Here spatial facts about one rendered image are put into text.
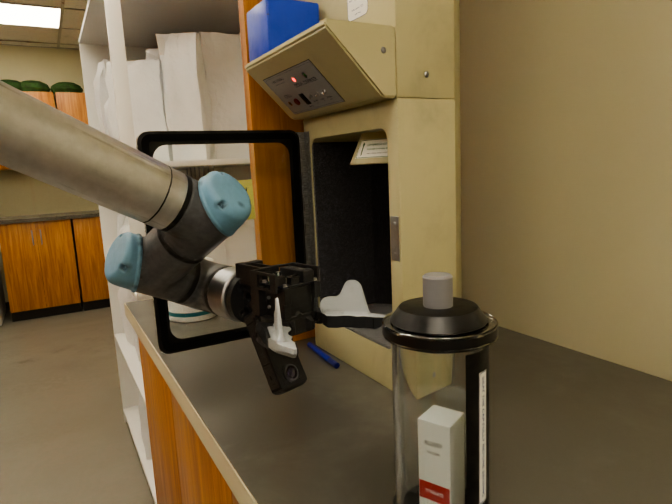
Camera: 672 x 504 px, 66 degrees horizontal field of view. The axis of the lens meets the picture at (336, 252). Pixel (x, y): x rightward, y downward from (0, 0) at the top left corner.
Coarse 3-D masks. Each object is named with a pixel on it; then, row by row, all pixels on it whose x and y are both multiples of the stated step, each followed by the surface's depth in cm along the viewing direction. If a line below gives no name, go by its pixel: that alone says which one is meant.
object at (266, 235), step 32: (160, 160) 90; (192, 160) 93; (224, 160) 96; (256, 160) 99; (288, 160) 102; (256, 192) 99; (288, 192) 102; (256, 224) 100; (288, 224) 103; (224, 256) 98; (256, 256) 101; (288, 256) 104; (192, 320) 96; (224, 320) 99
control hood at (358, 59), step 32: (320, 32) 71; (352, 32) 71; (384, 32) 73; (256, 64) 92; (288, 64) 84; (320, 64) 78; (352, 64) 73; (384, 64) 74; (352, 96) 80; (384, 96) 75
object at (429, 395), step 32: (384, 320) 50; (416, 352) 46; (448, 352) 44; (416, 384) 47; (448, 384) 46; (416, 416) 47; (448, 416) 46; (416, 448) 48; (448, 448) 47; (416, 480) 48; (448, 480) 47
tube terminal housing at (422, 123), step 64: (320, 0) 92; (384, 0) 76; (448, 0) 78; (448, 64) 80; (320, 128) 98; (384, 128) 80; (448, 128) 81; (448, 192) 83; (448, 256) 84; (384, 384) 88
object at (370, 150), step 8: (360, 136) 93; (368, 136) 89; (376, 136) 88; (384, 136) 87; (360, 144) 91; (368, 144) 89; (376, 144) 88; (384, 144) 87; (360, 152) 90; (368, 152) 88; (376, 152) 87; (384, 152) 86; (352, 160) 92; (360, 160) 89; (368, 160) 88; (376, 160) 87; (384, 160) 86
